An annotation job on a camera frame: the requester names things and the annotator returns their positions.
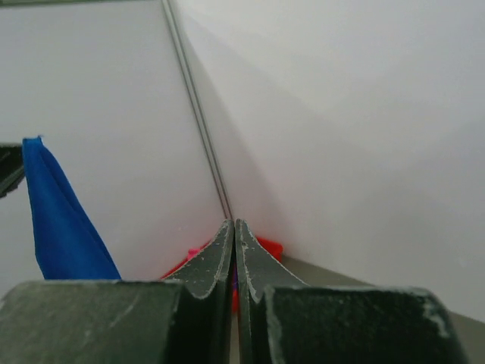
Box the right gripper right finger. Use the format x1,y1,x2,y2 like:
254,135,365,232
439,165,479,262
235,219,468,363

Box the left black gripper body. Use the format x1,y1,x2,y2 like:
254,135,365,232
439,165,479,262
0,143,25,197

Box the grey corner frame post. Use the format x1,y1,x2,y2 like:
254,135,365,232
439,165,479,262
161,0,233,220

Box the red plastic bin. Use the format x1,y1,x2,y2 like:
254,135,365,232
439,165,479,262
161,237,283,313

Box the dark blue towel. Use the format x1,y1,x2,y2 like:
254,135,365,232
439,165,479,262
22,136,121,280

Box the pink towel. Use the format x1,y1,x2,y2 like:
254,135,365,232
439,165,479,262
187,248,200,260

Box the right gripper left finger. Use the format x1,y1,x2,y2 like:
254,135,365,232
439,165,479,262
1,220,233,363

